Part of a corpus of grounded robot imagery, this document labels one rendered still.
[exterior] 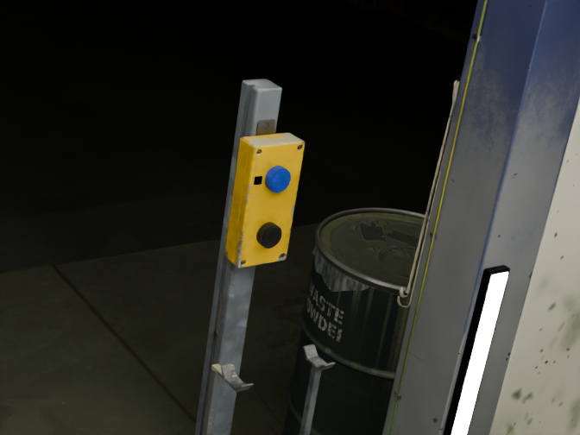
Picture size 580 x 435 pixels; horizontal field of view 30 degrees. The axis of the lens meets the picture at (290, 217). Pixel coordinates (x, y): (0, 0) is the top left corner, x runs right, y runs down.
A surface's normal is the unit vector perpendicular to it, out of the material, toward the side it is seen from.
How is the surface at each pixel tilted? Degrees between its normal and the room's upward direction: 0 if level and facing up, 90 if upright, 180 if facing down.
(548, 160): 90
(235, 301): 90
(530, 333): 90
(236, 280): 90
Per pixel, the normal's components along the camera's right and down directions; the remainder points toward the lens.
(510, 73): -0.81, 0.12
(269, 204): 0.56, 0.41
